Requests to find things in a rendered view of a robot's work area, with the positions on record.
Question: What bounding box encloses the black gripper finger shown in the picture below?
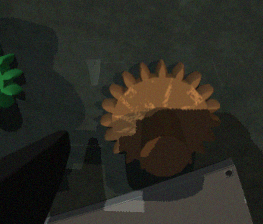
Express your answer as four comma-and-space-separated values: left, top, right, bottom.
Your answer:
0, 131, 71, 224

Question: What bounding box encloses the orange gear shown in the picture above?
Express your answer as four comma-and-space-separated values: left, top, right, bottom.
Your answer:
99, 59, 221, 176

